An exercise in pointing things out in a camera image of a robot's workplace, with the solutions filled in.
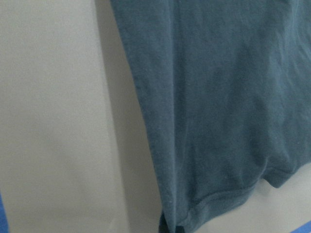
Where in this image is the black graphic t-shirt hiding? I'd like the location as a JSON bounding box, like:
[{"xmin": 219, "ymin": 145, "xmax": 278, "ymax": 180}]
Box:
[{"xmin": 111, "ymin": 0, "xmax": 311, "ymax": 233}]

